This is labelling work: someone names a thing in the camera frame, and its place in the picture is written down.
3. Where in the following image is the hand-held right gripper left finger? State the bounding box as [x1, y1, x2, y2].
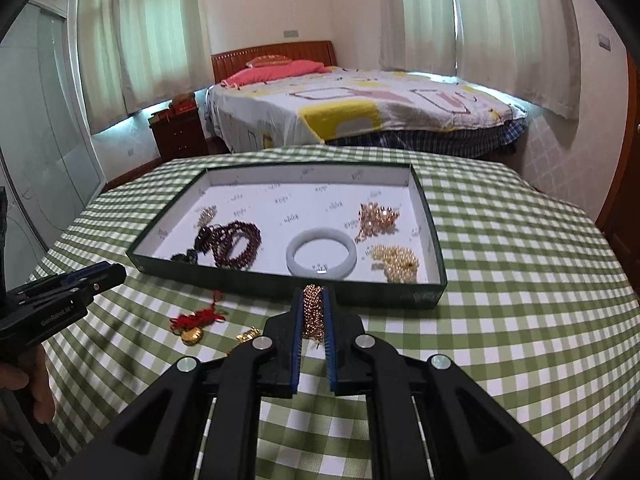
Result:
[57, 285, 308, 480]

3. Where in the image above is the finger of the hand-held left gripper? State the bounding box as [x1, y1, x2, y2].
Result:
[12, 261, 112, 303]
[30, 265, 127, 311]

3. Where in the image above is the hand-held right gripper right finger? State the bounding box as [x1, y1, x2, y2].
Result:
[320, 285, 573, 480]

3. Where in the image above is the gold bead brooch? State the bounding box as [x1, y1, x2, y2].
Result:
[304, 284, 326, 348]

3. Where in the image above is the white jade bangle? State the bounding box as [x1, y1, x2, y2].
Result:
[286, 229, 358, 278]

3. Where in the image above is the red knot gold charm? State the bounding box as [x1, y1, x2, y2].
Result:
[169, 290, 228, 346]

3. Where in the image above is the dark red bead bracelet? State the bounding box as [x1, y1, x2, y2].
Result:
[196, 220, 263, 271]

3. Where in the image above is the cream pearl brooch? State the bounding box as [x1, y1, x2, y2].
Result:
[370, 245, 420, 283]

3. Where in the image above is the dark green shallow box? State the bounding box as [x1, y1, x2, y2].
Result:
[126, 162, 447, 310]

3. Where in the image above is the pink crystal flower brooch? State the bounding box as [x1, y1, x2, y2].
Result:
[356, 201, 401, 243]

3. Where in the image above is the person's left hand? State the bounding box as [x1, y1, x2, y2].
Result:
[0, 347, 56, 423]

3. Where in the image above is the frosted glass sliding wardrobe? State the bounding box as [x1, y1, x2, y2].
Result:
[0, 2, 106, 291]

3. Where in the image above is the dark wooden nightstand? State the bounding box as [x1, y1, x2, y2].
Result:
[150, 107, 210, 166]

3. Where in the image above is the green checked tablecloth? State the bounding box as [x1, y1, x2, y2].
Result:
[27, 144, 640, 480]

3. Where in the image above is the white curtain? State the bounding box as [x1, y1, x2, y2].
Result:
[447, 0, 583, 121]
[380, 0, 458, 78]
[117, 0, 213, 116]
[75, 0, 128, 136]

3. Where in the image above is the blue plaid bed sheet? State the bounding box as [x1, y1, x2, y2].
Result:
[325, 122, 526, 161]

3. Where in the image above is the white patterned bedsheet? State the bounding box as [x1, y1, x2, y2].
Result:
[206, 65, 523, 153]

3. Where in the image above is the pink pillow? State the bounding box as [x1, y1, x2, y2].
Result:
[220, 60, 335, 88]

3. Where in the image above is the wooden bed headboard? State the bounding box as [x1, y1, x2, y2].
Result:
[211, 40, 335, 85]

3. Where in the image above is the brown wooden door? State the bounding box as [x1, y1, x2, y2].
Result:
[595, 45, 640, 271]

